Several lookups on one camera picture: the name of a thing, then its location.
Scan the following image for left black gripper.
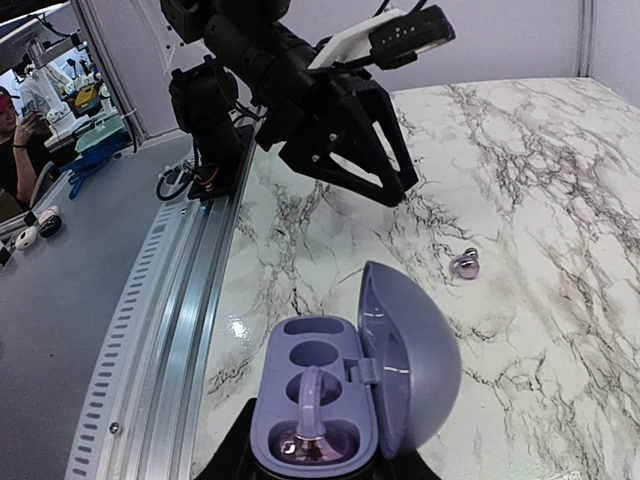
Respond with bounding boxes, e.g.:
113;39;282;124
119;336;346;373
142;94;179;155
203;12;418;206

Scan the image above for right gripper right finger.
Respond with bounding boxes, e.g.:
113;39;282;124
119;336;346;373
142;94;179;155
371;448;441;480

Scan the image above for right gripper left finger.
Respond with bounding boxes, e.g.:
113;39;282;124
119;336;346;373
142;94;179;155
195;398;258;480

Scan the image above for purple earbud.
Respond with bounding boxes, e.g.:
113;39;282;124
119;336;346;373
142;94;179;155
271;366;358;466
449;247;480;280

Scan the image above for purple earbud charging case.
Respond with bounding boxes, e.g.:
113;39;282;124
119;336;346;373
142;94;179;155
250;261;462;479

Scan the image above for black earbud case on bench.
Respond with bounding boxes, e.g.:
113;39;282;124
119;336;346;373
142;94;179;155
38;205;63;239

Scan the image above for person in background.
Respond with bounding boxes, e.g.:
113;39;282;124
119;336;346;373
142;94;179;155
1;87;51;208

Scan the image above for aluminium front rail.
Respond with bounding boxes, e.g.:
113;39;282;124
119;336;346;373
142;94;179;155
64;127;255;479

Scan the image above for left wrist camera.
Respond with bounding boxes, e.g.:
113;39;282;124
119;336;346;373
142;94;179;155
309;1;456;72

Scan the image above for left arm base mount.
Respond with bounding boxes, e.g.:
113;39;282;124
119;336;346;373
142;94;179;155
155;55;254;202

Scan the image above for right aluminium frame post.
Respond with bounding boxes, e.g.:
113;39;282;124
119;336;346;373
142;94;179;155
575;0;596;78

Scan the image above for blue cable on bench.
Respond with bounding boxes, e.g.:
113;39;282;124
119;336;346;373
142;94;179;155
67;152;124;201

